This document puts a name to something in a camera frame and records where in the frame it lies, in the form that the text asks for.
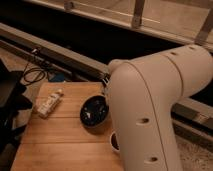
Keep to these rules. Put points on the black ceramic bowl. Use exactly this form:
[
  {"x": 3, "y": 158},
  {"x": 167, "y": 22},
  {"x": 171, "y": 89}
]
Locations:
[{"x": 94, "y": 111}]

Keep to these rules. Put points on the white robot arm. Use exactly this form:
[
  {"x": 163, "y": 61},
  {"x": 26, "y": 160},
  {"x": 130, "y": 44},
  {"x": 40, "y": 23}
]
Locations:
[{"x": 149, "y": 149}]

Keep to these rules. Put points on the white cup with dark drink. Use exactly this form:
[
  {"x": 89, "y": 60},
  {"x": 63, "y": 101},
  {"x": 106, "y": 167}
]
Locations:
[{"x": 113, "y": 143}]

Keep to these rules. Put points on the blue object on floor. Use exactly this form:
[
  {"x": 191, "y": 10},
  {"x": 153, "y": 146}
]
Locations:
[{"x": 59, "y": 77}]

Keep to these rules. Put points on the white plastic bottle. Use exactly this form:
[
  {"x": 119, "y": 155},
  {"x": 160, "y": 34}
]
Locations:
[{"x": 48, "y": 106}]

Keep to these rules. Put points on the black chair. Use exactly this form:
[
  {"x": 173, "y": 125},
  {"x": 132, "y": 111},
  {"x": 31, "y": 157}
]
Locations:
[{"x": 12, "y": 101}]

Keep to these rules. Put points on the grey metal rail beam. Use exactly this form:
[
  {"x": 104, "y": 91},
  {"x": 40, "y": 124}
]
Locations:
[{"x": 50, "y": 53}]

